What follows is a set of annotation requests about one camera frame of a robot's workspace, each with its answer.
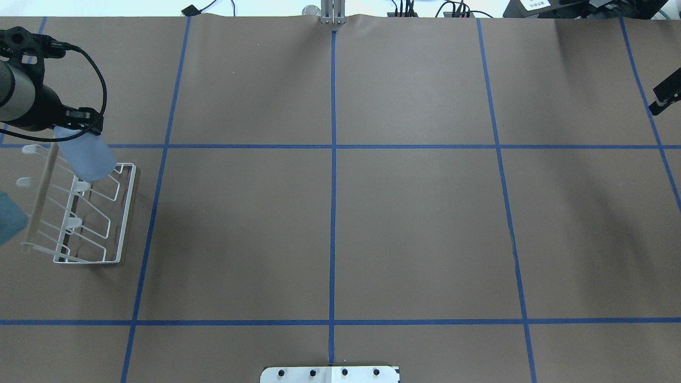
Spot light blue plastic cup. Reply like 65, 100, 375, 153
57, 133, 117, 182

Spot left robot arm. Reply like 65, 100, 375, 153
1, 59, 117, 182

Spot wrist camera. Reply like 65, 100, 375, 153
1, 26, 70, 65
649, 68, 681, 116

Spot white wire cup holder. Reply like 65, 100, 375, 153
15, 145, 138, 265

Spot white metal mounting plate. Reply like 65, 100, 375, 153
260, 365, 401, 382

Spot grey metal clamp bracket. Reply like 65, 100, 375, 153
319, 0, 347, 25

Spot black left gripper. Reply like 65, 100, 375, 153
51, 104, 104, 136

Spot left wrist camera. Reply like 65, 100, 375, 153
1, 26, 70, 65

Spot black cables at back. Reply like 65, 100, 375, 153
181, 0, 495, 19

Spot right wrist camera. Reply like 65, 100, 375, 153
649, 68, 681, 116

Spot black equipment at back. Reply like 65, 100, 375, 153
502, 1, 667, 20

